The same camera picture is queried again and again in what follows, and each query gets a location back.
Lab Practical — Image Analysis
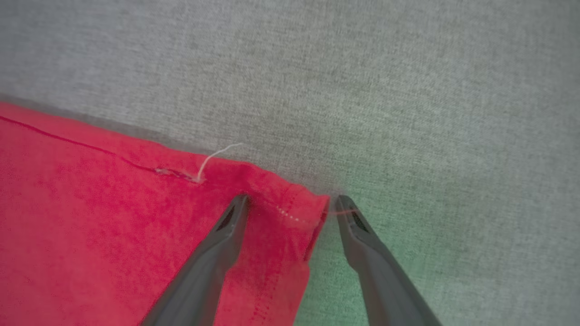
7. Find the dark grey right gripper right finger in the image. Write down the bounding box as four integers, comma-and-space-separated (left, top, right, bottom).
335, 195, 442, 326

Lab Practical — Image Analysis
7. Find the red and white jersey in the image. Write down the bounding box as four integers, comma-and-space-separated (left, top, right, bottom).
0, 102, 353, 326

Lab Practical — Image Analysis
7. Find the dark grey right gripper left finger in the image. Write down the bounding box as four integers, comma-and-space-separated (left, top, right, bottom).
140, 195, 250, 326

